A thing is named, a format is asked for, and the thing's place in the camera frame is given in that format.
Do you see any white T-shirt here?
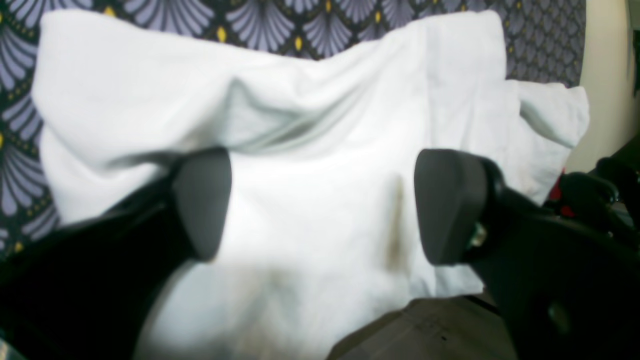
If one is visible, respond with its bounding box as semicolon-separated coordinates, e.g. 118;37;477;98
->
31;9;590;360

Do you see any patterned fan-print tablecloth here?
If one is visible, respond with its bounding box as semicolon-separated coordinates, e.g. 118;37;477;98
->
0;0;586;260

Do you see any red black table clamp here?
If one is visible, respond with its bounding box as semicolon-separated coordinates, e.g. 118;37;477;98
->
543;168;576;219

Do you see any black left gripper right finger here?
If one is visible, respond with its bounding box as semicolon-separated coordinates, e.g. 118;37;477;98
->
414;149;639;360

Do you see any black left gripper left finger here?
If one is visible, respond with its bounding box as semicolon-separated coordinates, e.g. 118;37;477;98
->
0;148;233;360

